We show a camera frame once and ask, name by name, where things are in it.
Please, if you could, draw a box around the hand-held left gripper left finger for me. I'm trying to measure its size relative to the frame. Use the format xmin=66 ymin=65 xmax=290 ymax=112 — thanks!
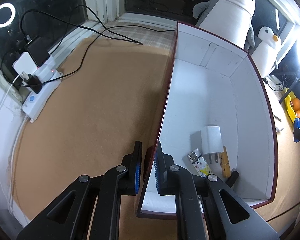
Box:
xmin=16 ymin=141 xmax=143 ymax=240

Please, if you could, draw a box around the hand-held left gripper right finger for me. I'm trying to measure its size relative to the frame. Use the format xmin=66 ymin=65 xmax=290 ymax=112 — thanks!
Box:
xmin=154 ymin=141 xmax=280 ymax=240

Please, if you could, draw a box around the patterned lighter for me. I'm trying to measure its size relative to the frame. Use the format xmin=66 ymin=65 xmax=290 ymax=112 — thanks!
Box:
xmin=187 ymin=149 xmax=214 ymax=178

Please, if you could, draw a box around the white plug charger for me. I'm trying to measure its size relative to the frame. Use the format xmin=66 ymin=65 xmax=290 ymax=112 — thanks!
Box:
xmin=201 ymin=126 xmax=222 ymax=164

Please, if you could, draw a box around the wooden clothespin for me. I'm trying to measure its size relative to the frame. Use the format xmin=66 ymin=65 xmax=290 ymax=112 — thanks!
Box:
xmin=219 ymin=146 xmax=232 ymax=178

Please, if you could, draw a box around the small black case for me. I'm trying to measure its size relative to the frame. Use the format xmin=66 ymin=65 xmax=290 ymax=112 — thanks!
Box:
xmin=226 ymin=171 xmax=240 ymax=188

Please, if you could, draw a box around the white cardboard box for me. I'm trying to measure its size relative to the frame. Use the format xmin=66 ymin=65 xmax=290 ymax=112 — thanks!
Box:
xmin=134 ymin=21 xmax=277 ymax=220

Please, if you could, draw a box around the yellow fruit bowl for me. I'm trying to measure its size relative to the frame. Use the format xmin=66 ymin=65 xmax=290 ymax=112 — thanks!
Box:
xmin=284 ymin=91 xmax=300 ymax=128

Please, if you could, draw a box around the small penguin plush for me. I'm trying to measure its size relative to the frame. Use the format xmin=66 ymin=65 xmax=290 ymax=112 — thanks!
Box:
xmin=250 ymin=26 xmax=282 ymax=78

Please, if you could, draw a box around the white power strip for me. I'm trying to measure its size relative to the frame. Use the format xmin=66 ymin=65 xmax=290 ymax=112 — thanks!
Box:
xmin=22 ymin=55 xmax=64 ymax=123

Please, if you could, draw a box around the large penguin plush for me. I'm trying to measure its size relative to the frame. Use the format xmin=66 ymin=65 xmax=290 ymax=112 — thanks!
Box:
xmin=192 ymin=0 xmax=256 ymax=50

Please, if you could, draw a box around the checked cloth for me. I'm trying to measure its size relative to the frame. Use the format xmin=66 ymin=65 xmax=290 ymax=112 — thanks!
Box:
xmin=72 ymin=21 xmax=177 ymax=55

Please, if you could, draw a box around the white plugged power adapter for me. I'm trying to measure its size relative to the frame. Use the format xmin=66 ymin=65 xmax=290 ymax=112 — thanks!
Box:
xmin=12 ymin=52 xmax=39 ymax=77

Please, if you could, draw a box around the black plugged power adapter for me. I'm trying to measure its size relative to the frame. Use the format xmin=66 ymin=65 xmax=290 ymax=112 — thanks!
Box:
xmin=24 ymin=37 xmax=51 ymax=67

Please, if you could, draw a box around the black ring light stand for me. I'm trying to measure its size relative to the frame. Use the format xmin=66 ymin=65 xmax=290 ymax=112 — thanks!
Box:
xmin=279 ymin=77 xmax=300 ymax=104

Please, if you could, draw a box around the black ring light cable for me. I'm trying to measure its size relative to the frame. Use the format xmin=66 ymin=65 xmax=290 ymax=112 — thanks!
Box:
xmin=267 ymin=79 xmax=287 ymax=92

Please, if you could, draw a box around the thin brown cable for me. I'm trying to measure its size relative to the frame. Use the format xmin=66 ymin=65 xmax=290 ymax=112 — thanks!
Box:
xmin=266 ymin=200 xmax=300 ymax=222

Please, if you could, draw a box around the white cable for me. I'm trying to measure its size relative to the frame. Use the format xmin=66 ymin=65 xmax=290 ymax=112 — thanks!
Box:
xmin=0 ymin=73 xmax=28 ymax=140

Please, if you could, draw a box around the white window frame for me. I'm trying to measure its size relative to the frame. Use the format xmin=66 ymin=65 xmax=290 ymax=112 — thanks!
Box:
xmin=0 ymin=0 xmax=300 ymax=80

